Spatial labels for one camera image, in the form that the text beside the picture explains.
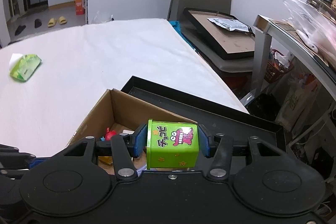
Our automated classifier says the yellow slipper right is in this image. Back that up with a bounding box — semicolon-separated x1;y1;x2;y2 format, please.
58;16;67;25

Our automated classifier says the clear plastic bag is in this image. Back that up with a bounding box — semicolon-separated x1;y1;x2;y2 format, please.
283;0;335;67

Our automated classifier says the black shoe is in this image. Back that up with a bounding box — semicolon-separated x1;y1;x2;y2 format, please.
34;19;42;28
14;25;26;36

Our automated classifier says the crumpled white paper packet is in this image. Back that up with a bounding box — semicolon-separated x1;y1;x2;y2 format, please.
207;18;252;34

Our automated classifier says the small grey drawer organiser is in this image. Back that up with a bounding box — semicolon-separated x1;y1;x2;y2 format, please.
306;0;335;19

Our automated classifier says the black shallow tray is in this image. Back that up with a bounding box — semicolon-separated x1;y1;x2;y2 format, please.
121;76;286;156

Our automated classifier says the yellow slipper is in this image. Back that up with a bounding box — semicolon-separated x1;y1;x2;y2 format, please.
48;18;58;28
58;16;67;25

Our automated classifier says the brown cardboard box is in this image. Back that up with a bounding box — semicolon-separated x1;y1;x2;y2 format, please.
70;89;196;180

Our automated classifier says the red crab beer mug figure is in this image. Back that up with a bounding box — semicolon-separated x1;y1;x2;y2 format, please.
100;128;118;141

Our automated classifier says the green wet wipes pack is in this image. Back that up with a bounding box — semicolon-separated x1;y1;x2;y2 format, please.
9;53;42;82

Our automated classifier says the white square charger block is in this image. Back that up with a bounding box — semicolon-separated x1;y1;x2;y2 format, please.
120;129;134;136

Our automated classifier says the yellow slipper left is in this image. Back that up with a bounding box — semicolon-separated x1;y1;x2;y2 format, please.
48;18;58;28

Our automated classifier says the green cartoon tin box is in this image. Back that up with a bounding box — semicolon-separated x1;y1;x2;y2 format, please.
146;119;199;169

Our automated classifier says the black picture frame brown backing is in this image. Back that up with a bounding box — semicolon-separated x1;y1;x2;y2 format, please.
183;8;255;60

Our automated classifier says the grey upholstered chair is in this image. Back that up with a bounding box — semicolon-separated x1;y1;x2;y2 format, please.
171;0;253;74

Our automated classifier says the orange cardboard box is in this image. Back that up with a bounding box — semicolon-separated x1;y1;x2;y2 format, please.
74;0;85;15

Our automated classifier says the red waste basket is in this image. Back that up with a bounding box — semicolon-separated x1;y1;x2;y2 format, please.
264;49;294;84

